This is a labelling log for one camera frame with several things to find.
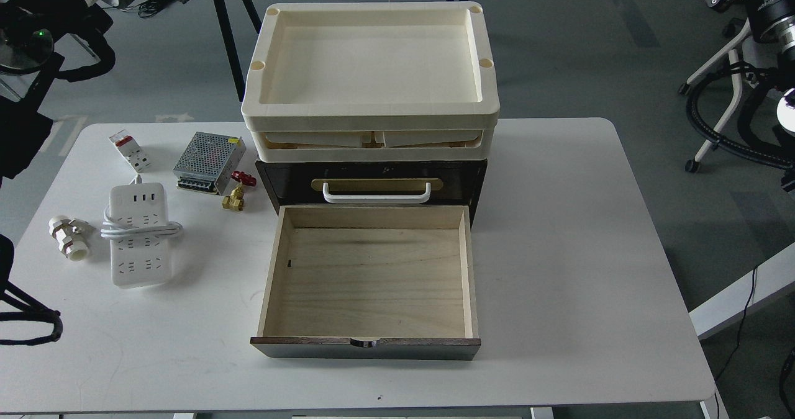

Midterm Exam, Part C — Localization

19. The white power strip with cable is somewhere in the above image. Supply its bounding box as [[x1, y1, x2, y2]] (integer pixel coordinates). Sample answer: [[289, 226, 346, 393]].
[[100, 175, 183, 289]]

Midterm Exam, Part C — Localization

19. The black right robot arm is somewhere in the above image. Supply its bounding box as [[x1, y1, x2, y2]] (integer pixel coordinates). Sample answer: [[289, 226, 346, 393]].
[[679, 0, 794, 195]]

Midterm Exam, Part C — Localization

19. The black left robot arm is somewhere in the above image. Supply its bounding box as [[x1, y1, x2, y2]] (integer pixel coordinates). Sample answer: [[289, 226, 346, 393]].
[[1, 0, 135, 179]]

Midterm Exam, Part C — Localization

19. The dark wooden cabinet body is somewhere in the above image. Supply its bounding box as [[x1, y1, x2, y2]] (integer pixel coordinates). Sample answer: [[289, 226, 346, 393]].
[[256, 161, 488, 229]]

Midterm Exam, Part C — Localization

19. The open wooden drawer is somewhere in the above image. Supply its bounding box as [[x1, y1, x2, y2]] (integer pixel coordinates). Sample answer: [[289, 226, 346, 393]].
[[250, 204, 481, 361]]

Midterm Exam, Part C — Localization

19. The cream plastic stacked tray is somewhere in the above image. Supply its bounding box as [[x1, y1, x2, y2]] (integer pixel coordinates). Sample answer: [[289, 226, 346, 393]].
[[242, 1, 500, 163]]

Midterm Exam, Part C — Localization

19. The metal mesh power supply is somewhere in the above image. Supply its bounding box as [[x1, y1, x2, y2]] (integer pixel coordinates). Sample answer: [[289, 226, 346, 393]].
[[173, 132, 246, 195]]

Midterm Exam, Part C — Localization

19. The white red circuit breaker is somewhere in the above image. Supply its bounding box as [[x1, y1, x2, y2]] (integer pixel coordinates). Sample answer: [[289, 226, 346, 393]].
[[109, 130, 153, 173]]

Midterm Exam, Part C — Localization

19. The white office chair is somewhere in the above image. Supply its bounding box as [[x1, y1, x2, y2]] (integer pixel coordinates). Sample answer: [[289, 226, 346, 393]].
[[678, 18, 752, 174]]

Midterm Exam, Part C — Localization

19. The white pvc pipe fitting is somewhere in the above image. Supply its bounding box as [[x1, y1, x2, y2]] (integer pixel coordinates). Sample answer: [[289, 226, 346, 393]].
[[48, 215, 95, 261]]

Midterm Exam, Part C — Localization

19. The white drawer handle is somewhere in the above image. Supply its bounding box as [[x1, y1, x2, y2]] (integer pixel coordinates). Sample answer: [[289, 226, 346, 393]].
[[322, 181, 432, 205]]

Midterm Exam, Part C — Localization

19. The brass valve red handle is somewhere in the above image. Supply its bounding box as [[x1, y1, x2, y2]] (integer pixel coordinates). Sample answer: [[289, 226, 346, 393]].
[[222, 170, 257, 212]]

